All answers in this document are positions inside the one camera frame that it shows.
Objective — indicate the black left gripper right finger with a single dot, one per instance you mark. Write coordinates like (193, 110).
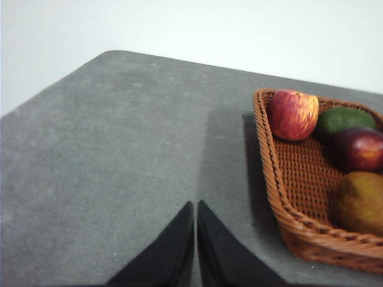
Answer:
(221, 257)

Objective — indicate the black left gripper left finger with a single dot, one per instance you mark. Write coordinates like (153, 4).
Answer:
(173, 257)

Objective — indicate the brownish yellow fruit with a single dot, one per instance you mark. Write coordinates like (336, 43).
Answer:
(362, 203)

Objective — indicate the brown wicker basket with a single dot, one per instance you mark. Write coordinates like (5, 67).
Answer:
(299, 173)

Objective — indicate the red yellow apple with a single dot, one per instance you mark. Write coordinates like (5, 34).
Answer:
(291, 115)

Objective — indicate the dark red plum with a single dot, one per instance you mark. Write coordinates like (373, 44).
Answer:
(362, 149)

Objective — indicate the green fruit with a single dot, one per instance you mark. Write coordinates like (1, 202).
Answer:
(341, 119)

